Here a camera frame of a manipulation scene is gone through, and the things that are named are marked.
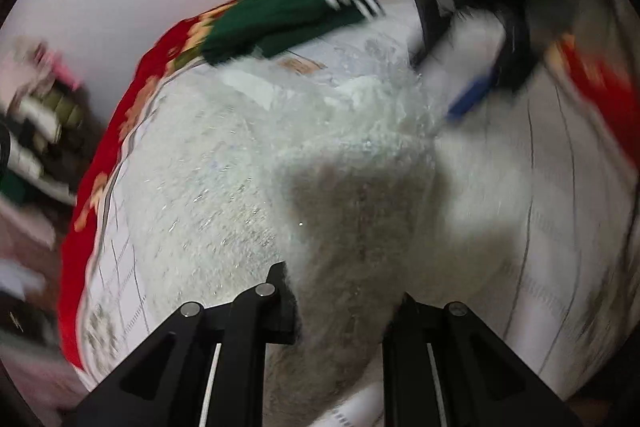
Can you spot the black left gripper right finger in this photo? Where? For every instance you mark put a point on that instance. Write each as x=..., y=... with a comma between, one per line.
x=446, y=367

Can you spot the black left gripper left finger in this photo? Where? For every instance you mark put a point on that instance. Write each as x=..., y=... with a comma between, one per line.
x=201, y=366

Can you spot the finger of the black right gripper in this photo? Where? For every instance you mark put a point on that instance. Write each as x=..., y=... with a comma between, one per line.
x=435, y=22
x=514, y=64

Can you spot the white fluffy sweater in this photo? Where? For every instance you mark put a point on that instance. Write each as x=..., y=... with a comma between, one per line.
x=327, y=159

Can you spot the dark green folded garment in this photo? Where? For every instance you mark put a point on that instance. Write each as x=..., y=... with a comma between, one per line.
x=270, y=27

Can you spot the white quilted floral mat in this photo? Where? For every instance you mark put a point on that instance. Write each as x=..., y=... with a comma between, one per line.
x=561, y=297

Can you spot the red floral blanket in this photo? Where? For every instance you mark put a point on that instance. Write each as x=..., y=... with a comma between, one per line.
x=606, y=92

